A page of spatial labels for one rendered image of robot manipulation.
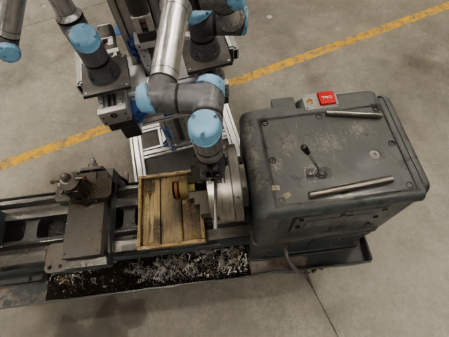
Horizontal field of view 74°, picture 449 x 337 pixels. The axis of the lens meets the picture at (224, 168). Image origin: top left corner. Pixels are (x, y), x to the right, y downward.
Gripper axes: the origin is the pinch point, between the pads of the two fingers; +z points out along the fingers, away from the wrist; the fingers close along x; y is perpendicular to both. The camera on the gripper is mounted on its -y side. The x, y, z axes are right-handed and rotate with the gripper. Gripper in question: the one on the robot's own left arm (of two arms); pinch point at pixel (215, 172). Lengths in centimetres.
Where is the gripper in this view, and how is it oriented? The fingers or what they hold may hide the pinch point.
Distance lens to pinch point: 98.7
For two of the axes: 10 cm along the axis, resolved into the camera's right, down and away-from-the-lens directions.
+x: 10.0, -0.5, -0.3
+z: 0.5, 3.8, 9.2
